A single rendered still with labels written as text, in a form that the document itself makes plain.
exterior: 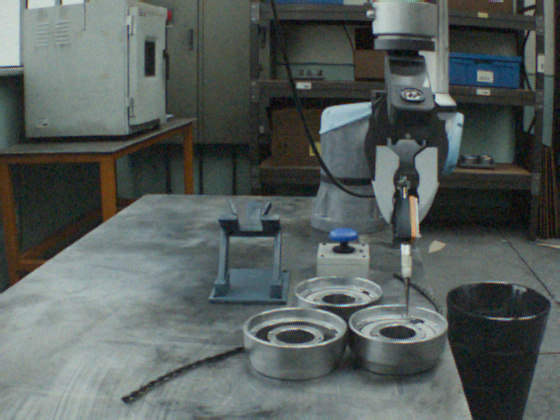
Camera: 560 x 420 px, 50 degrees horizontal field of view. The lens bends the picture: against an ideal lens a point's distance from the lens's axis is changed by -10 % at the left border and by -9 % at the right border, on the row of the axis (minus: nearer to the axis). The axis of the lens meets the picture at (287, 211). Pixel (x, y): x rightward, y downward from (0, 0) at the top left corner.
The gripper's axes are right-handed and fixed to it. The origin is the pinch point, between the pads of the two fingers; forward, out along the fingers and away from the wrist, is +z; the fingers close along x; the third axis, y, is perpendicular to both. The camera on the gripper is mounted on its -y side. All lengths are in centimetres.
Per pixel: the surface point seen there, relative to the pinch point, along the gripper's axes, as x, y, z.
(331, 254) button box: 8.0, 13.5, 8.8
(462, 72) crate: -84, 340, -16
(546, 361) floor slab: -83, 147, 93
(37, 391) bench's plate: 37.0, -21.5, 13.4
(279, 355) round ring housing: 13.4, -16.0, 10.3
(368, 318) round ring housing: 4.3, -6.0, 10.4
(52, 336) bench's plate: 40.6, -8.0, 13.4
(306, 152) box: 16, 343, 39
